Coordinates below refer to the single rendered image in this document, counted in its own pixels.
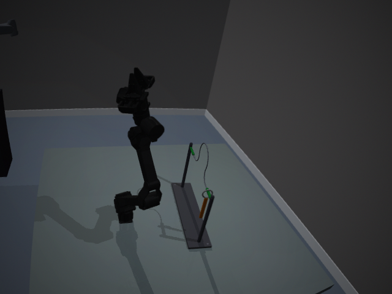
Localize orange handle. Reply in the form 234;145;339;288
199;189;213;218

